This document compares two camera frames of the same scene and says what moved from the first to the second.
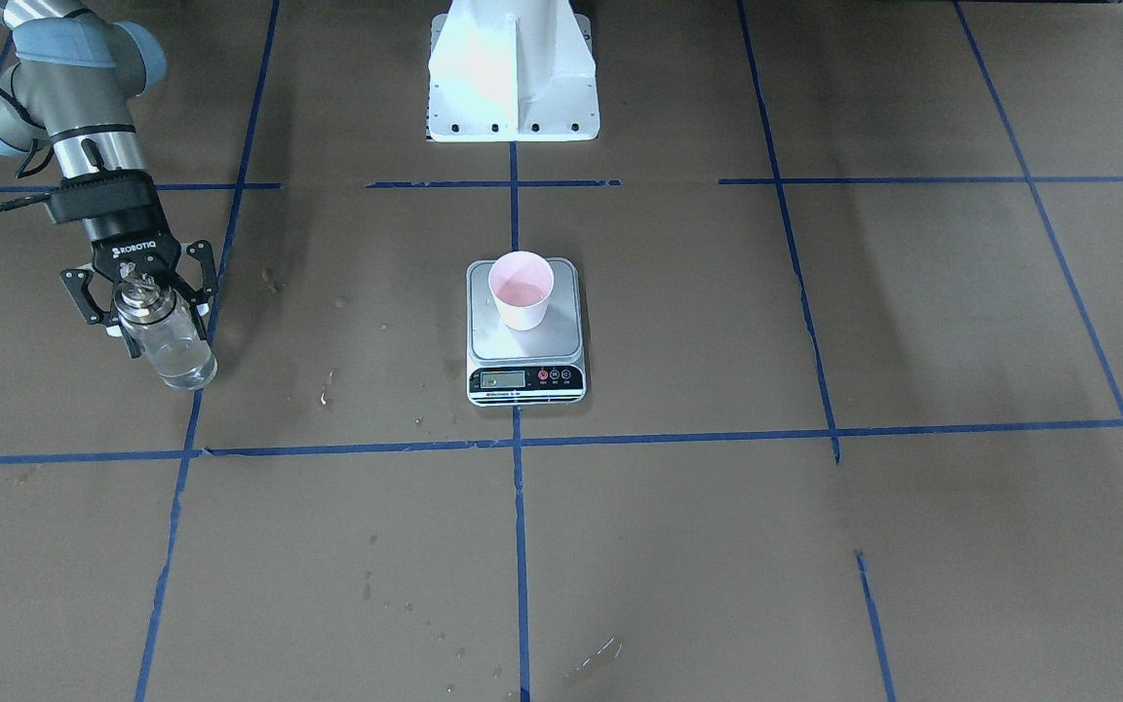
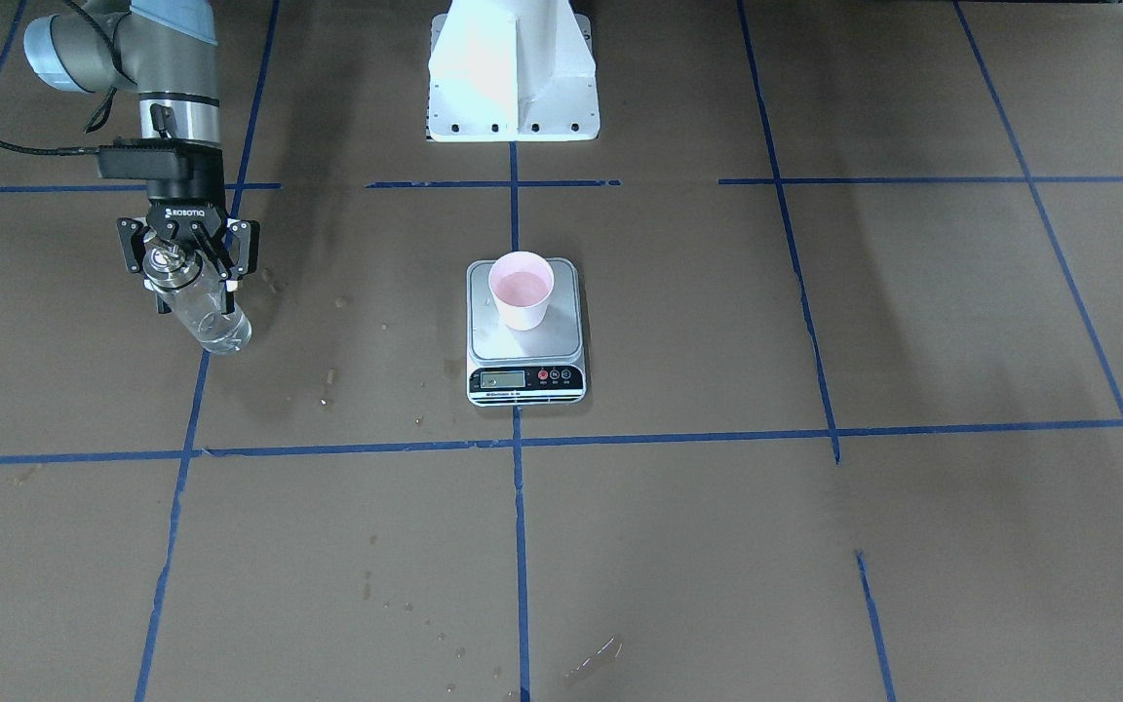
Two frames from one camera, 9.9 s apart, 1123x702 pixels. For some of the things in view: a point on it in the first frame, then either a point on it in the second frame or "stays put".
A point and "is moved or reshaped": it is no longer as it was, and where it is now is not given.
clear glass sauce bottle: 168,334 is moved or reshaped
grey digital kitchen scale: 541,366 stays put
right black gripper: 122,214 -> 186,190
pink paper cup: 521,283 stays put
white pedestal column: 513,71 stays put
